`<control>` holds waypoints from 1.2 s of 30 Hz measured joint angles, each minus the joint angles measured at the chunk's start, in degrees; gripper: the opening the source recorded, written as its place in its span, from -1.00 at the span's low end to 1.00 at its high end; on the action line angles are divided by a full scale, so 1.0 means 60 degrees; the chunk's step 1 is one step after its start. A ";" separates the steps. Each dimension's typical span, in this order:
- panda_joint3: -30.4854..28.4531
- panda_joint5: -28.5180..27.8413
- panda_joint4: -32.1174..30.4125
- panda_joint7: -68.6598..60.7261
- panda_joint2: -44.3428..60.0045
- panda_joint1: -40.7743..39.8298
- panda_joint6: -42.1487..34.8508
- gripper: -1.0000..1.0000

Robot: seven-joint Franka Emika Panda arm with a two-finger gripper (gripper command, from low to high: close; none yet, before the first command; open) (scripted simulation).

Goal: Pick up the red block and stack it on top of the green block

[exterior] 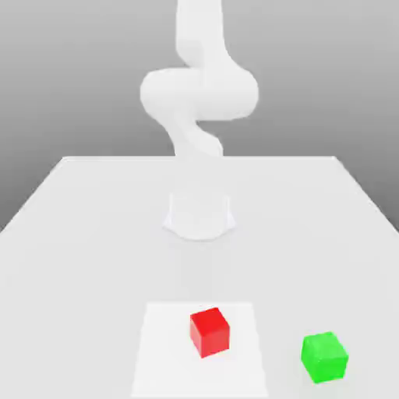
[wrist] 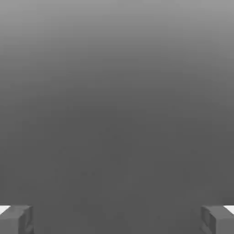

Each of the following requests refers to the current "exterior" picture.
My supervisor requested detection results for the small green cube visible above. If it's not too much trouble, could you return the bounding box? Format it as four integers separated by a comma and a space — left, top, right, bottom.
300, 330, 350, 385

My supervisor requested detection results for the small red cube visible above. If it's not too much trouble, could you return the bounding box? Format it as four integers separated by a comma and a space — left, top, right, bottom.
189, 306, 231, 359

